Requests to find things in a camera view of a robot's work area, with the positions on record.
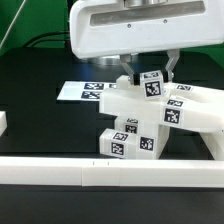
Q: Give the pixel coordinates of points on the white fence wall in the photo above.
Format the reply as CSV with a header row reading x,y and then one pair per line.
x,y
3,122
111,172
215,144

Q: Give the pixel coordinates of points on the white marker base plate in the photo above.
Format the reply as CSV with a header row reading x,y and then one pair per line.
x,y
83,91

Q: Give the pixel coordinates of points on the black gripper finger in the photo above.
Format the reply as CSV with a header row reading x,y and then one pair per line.
x,y
173,57
134,77

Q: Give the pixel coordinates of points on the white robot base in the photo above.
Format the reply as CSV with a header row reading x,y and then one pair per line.
x,y
106,60

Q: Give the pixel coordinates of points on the white fence right wall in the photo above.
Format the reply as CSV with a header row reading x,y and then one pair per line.
x,y
215,144

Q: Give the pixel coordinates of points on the white chair backrest frame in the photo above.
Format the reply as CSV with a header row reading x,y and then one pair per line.
x,y
188,107

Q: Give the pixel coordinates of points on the white fence left wall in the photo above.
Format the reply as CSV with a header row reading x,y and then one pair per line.
x,y
3,122

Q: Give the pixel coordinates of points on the white fence front wall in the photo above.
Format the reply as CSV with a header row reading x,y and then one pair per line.
x,y
111,172

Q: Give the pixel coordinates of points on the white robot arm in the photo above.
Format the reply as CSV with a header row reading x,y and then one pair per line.
x,y
123,27

